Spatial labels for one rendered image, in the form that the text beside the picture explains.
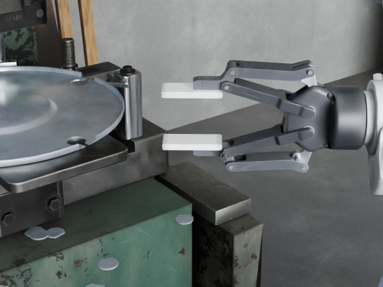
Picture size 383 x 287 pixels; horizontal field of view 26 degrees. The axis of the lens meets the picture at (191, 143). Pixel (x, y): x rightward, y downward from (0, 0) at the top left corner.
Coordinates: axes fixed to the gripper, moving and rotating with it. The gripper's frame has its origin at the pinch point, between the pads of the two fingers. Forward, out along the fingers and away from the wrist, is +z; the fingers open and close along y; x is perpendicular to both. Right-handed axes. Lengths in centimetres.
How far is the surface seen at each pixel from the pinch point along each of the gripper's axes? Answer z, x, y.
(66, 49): 17.3, -19.1, 1.3
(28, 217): 18.9, 4.5, -11.2
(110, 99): 9.6, -4.4, 0.2
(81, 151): 11.0, 10.0, 0.4
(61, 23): 36, -118, -28
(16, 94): 21.0, -4.1, 0.9
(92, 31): 29, -121, -31
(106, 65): 12.5, -23.9, -2.9
